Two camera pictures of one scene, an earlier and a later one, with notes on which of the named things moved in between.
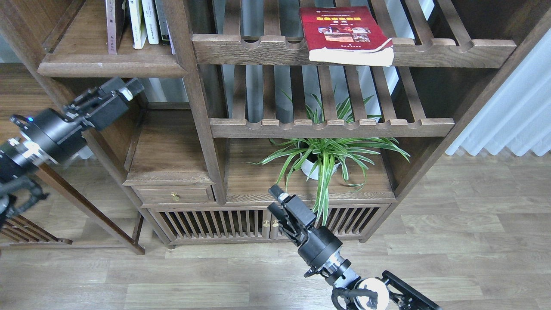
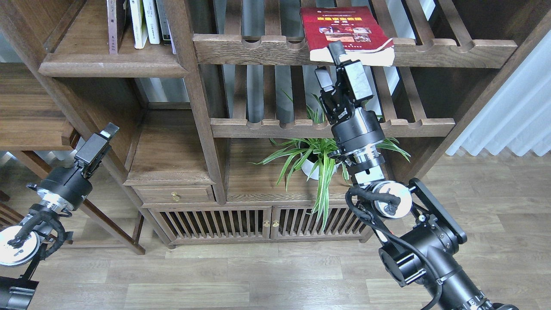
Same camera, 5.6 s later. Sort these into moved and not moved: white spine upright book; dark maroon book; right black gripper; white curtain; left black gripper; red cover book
Moved: left black gripper; right black gripper
Not moved: white spine upright book; white curtain; red cover book; dark maroon book
